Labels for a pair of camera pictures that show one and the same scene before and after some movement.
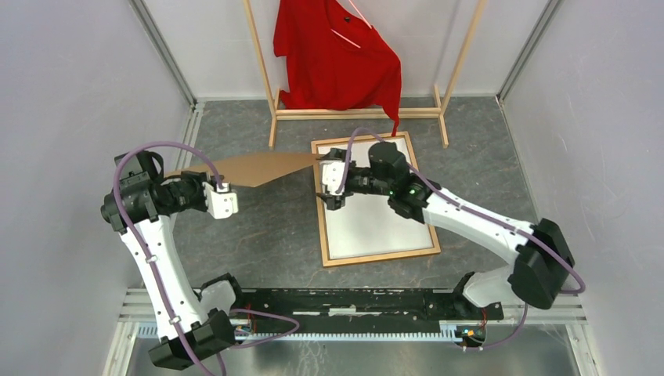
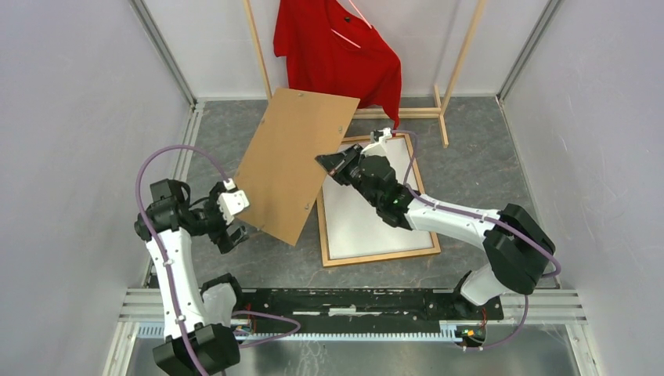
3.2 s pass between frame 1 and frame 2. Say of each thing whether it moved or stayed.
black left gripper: moved
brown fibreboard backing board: moved
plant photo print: stayed
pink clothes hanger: stayed
